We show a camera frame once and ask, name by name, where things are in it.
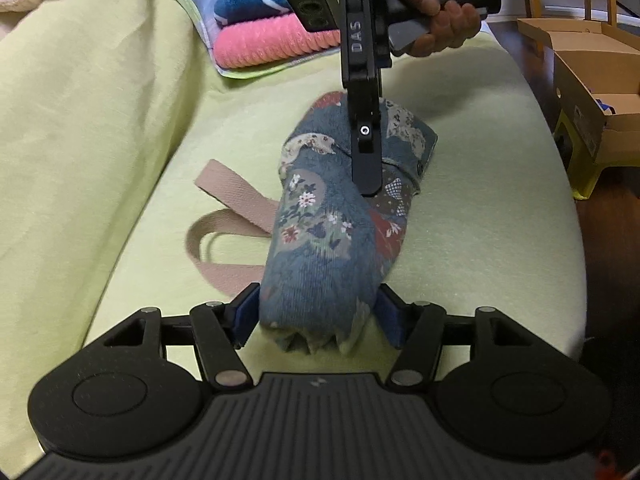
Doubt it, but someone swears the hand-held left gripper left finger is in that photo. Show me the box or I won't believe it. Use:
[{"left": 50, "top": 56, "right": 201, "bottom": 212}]
[{"left": 102, "top": 282, "right": 263, "bottom": 394}]

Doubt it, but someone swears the pink ribbed towel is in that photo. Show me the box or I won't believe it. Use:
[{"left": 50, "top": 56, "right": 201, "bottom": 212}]
[{"left": 214, "top": 13, "right": 344, "bottom": 71}]

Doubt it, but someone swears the open cardboard box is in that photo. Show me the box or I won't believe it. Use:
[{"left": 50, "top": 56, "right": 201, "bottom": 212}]
[{"left": 517, "top": 17, "right": 640, "bottom": 162}]

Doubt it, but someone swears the yellow-green plastic stool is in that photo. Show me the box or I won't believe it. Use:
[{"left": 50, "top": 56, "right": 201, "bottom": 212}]
[{"left": 554, "top": 109, "right": 640, "bottom": 202}]

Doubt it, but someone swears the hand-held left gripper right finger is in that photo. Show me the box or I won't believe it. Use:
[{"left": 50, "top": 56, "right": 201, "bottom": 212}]
[{"left": 371, "top": 282, "right": 534, "bottom": 392}]

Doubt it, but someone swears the person's right hand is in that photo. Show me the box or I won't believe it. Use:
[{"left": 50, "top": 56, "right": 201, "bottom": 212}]
[{"left": 379, "top": 0, "right": 484, "bottom": 59}]

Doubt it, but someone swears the blue patchwork shopping bag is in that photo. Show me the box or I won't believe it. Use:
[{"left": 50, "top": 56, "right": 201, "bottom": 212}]
[{"left": 186, "top": 91, "right": 439, "bottom": 356}]

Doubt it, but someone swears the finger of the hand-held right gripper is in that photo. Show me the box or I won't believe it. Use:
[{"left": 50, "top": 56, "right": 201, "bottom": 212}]
[{"left": 347, "top": 78, "right": 385, "bottom": 198}]

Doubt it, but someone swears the green sofa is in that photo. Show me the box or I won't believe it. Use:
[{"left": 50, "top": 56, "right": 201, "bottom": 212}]
[{"left": 0, "top": 0, "right": 589, "bottom": 463}]

